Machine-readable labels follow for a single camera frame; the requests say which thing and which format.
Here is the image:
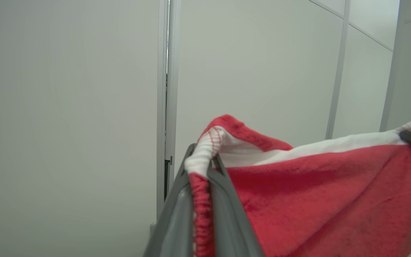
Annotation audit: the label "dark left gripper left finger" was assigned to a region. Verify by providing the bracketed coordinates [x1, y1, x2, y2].
[143, 143, 196, 257]

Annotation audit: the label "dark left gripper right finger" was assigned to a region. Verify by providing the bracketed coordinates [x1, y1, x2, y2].
[207, 153, 265, 257]

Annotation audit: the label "wide grey partition frame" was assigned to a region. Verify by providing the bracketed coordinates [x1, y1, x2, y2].
[379, 0, 410, 132]

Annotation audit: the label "thin grey partition frame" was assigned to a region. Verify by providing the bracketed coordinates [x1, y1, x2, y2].
[325, 0, 351, 140]

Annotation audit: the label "grey partition post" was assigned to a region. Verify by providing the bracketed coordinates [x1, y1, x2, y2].
[156, 0, 182, 219]

